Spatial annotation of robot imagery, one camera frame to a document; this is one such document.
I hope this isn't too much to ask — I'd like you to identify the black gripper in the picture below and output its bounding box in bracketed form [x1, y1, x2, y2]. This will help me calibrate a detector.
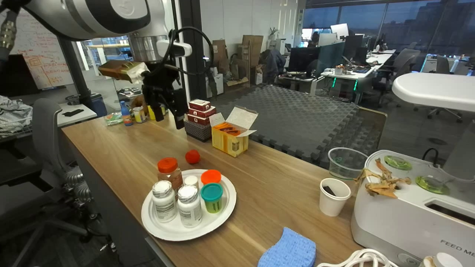
[140, 61, 186, 129]

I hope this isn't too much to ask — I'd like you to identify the orange ball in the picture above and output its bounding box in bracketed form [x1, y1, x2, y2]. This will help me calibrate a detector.
[185, 150, 200, 165]

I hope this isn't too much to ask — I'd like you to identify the spice bottle orange cap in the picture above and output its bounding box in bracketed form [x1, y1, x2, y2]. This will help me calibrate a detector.
[157, 157, 182, 190]

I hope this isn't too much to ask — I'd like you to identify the small white bottle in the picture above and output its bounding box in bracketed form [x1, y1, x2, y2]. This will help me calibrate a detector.
[182, 175, 198, 188]

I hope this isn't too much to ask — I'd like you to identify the white supplement bottle blue label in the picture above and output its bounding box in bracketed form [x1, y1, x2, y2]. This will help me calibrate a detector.
[152, 179, 176, 222]

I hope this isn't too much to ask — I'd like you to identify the white pill bottle grey label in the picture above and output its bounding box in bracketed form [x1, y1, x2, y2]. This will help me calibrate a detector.
[176, 185, 203, 227]

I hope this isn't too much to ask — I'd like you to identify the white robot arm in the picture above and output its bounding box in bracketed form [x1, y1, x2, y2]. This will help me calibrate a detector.
[0, 0, 192, 129]

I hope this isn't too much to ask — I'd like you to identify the white paper plate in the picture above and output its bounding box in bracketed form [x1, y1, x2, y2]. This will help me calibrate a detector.
[140, 175, 235, 242]

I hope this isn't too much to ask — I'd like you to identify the stack of red boxes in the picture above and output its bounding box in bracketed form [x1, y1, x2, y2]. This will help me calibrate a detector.
[186, 99, 216, 125]

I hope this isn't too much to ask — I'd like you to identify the patterned grey box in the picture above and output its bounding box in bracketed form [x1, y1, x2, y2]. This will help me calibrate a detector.
[183, 122, 210, 141]

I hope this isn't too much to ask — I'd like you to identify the yellow open cardboard box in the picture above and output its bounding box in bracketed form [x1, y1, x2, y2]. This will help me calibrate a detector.
[209, 107, 258, 157]

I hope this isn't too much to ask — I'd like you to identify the orange lid play-doh tub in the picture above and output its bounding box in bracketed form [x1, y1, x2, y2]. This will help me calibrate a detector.
[200, 169, 220, 185]

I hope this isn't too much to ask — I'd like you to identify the teal lid play-doh tub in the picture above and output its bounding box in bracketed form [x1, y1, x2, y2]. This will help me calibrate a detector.
[200, 184, 222, 214]

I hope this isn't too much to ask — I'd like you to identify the white paper cup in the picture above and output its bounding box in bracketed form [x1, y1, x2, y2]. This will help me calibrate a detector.
[318, 178, 351, 217]

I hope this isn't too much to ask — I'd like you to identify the clear plastic cup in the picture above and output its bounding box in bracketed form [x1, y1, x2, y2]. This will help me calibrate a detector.
[327, 147, 366, 179]

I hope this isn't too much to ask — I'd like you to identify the blue sponge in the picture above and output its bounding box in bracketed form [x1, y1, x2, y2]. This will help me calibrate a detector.
[256, 227, 315, 267]

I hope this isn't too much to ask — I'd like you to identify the white planter appliance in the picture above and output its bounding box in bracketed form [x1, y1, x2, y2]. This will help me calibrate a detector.
[350, 150, 475, 267]

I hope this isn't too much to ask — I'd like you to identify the white standing desk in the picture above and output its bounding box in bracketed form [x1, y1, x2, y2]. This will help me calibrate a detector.
[391, 73, 475, 181]

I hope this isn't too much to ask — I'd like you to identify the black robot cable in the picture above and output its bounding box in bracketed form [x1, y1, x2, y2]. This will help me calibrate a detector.
[161, 25, 216, 101]

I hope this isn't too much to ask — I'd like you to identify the white coiled cord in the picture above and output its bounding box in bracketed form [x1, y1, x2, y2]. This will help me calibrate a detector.
[315, 248, 399, 267]

